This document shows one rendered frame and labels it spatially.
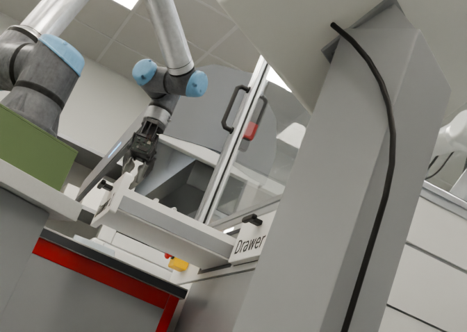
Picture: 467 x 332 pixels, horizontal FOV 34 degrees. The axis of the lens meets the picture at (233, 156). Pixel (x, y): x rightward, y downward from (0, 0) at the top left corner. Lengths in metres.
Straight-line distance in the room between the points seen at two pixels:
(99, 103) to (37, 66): 4.77
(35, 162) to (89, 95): 4.88
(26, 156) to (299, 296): 0.81
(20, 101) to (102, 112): 4.79
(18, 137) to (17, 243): 0.21
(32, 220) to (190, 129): 1.45
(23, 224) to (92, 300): 0.55
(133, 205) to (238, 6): 0.98
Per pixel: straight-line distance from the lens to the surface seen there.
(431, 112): 1.14
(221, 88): 3.08
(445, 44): 1.28
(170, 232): 1.93
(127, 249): 2.85
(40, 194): 1.59
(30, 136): 1.61
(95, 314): 2.13
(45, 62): 1.73
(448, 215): 1.77
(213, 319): 1.91
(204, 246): 1.95
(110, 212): 1.89
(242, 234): 1.90
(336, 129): 1.04
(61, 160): 1.64
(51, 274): 2.11
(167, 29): 2.07
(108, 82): 6.55
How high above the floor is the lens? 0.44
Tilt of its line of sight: 19 degrees up
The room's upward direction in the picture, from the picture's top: 22 degrees clockwise
